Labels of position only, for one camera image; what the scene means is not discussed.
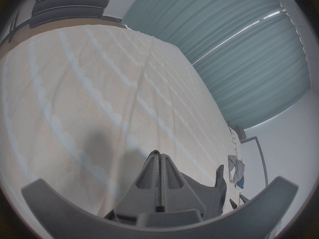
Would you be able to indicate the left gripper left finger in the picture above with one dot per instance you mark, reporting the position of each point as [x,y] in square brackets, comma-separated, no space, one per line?
[144,195]

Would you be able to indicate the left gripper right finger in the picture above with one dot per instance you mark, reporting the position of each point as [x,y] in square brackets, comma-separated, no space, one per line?
[178,195]

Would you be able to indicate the black T-shirt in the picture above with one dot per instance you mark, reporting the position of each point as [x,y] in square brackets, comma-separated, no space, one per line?
[214,195]

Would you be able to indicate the pile of clothes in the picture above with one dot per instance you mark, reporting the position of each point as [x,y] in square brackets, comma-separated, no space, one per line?
[238,168]

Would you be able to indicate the bed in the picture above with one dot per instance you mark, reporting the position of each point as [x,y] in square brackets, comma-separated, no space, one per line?
[87,96]

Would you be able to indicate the dark blue garment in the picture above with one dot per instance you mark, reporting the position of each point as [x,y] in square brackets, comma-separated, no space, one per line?
[241,183]

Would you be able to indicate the white printed pillow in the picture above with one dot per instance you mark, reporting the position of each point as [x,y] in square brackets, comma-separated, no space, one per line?
[235,141]

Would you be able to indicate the grey bedside table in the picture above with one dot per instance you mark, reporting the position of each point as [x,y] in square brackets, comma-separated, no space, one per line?
[239,131]

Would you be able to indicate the blue-green curtain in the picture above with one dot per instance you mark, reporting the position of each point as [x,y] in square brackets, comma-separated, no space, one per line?
[194,16]
[261,78]

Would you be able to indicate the black chest of drawers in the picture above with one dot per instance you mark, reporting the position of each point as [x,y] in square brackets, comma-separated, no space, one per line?
[69,6]

